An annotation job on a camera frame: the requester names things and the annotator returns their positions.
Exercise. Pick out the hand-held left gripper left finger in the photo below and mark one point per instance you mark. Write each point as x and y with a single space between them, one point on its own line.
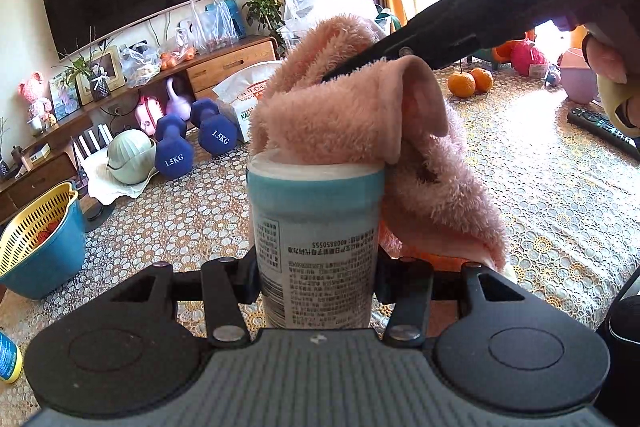
220 292

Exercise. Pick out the orange fruit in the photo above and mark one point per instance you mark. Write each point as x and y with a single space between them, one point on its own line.
483 79
461 85

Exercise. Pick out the pale green helmet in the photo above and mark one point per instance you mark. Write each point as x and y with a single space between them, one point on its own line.
131 157

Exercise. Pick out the blue dumbbell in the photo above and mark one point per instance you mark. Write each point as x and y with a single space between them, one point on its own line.
172 149
215 129

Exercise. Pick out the person's right hand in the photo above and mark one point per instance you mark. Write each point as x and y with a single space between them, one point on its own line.
607 57

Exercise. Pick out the black round object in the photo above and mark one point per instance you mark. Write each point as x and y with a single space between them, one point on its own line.
625 332

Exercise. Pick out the yellow colander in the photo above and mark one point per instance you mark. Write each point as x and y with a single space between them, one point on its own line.
30 227

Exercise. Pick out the black remote control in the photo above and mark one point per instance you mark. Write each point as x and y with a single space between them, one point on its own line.
600 127

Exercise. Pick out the wooden television cabinet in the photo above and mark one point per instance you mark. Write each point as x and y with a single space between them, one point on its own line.
220 67

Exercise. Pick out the small photo frame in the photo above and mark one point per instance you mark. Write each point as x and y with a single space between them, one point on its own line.
64 97

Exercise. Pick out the blue labelled bottle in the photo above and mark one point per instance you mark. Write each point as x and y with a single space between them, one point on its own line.
9 359

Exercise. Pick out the pink bear figure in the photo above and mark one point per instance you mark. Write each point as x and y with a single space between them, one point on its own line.
36 99

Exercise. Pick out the white cloth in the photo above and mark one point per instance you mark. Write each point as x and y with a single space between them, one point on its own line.
102 187

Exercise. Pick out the large photo frame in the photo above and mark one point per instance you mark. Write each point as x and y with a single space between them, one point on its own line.
107 72

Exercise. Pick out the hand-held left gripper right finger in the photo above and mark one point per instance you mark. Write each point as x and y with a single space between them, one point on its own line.
407 297

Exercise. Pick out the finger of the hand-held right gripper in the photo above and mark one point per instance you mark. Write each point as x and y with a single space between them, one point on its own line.
400 59
425 19

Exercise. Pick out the blue basin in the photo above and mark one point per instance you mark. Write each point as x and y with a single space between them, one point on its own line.
50 267

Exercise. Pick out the white printed sack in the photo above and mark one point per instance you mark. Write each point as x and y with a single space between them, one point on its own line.
240 99

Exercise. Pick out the clear plastic bag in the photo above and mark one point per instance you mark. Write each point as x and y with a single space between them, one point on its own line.
320 7
215 24
140 64

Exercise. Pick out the pink toy case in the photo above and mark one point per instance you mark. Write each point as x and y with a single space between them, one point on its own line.
149 117

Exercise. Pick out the lilac kettlebell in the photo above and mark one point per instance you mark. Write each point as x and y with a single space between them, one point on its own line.
177 104

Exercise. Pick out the pink bucket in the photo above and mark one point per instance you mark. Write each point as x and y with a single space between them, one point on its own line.
579 77

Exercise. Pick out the pile of small oranges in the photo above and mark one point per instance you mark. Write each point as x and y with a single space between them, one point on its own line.
177 57

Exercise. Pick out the pink fluffy towel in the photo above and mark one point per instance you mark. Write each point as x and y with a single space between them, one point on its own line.
440 187

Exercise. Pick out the white and blue container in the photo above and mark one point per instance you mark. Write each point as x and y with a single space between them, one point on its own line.
315 232

